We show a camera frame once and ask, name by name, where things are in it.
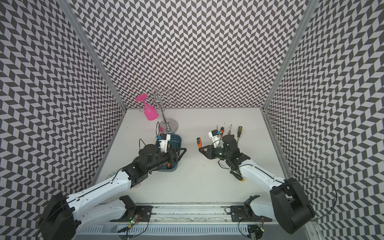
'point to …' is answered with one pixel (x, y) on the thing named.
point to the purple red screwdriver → (229, 131)
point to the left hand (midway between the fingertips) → (183, 151)
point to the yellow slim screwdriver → (217, 127)
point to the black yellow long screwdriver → (237, 176)
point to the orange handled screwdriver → (200, 145)
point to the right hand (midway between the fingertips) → (200, 152)
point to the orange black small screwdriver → (222, 129)
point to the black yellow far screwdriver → (239, 133)
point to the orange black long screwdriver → (168, 164)
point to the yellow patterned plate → (111, 174)
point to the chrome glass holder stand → (167, 126)
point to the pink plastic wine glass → (151, 113)
